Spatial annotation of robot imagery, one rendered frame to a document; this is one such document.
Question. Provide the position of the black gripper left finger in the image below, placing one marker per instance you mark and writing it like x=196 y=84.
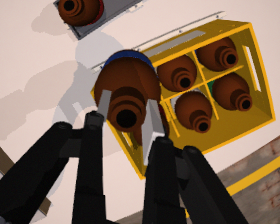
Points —
x=24 y=187

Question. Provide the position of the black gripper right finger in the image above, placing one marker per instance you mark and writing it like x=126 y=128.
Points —
x=205 y=198

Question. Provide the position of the brown bottle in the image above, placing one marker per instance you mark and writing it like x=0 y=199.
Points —
x=219 y=52
x=138 y=133
x=229 y=91
x=78 y=13
x=193 y=110
x=131 y=77
x=177 y=71

